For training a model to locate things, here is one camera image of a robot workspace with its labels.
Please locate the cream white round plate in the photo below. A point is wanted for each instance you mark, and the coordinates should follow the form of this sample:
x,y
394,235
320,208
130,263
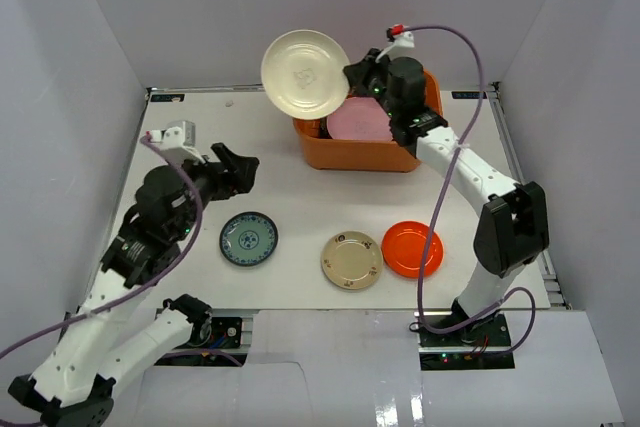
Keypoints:
x,y
302,74

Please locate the blue floral round plate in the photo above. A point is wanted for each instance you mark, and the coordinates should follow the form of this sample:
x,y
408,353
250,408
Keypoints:
x,y
248,239

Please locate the beige round patterned plate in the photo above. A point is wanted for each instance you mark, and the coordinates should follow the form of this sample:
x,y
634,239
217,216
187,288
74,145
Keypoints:
x,y
352,260

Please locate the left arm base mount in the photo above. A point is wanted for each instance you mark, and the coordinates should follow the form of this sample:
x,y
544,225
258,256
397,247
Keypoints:
x,y
213,334

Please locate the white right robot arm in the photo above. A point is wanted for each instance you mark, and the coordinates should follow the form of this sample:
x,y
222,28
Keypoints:
x,y
512,225

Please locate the orange round plate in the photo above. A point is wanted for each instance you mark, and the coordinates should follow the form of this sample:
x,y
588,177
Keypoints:
x,y
403,246

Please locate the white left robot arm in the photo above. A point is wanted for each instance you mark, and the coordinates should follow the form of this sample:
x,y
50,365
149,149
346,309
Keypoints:
x,y
78,383

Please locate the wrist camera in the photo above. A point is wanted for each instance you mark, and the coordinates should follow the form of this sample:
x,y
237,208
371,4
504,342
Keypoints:
x,y
177,142
400,41

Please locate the orange plastic bin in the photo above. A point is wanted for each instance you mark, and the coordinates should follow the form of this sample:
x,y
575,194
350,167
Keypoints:
x,y
324,153

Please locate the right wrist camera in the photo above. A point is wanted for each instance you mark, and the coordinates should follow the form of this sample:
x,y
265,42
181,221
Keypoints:
x,y
400,41

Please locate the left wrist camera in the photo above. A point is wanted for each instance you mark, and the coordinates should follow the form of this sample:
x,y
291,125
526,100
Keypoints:
x,y
177,142

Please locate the pink round plate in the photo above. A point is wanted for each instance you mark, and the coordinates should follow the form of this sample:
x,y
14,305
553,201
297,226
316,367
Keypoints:
x,y
360,119

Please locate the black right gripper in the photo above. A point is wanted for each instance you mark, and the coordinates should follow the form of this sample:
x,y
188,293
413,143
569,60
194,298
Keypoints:
x,y
357,78

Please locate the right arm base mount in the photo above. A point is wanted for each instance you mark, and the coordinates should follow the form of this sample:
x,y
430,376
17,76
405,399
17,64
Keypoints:
x,y
468,344

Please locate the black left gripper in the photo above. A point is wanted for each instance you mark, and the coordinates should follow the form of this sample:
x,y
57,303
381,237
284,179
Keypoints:
x,y
226,179

